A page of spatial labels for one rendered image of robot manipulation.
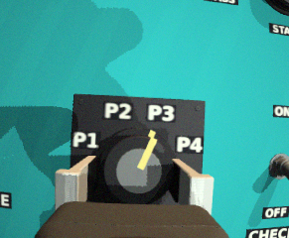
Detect green box-shaped console housing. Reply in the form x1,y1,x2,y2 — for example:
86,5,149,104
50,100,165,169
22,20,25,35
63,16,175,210
0,0,289,238

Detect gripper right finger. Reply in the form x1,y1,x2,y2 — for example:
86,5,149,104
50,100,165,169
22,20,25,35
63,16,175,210
168,159,214,215

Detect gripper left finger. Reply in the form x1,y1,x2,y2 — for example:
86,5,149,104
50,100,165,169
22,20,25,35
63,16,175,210
55,156,99,211

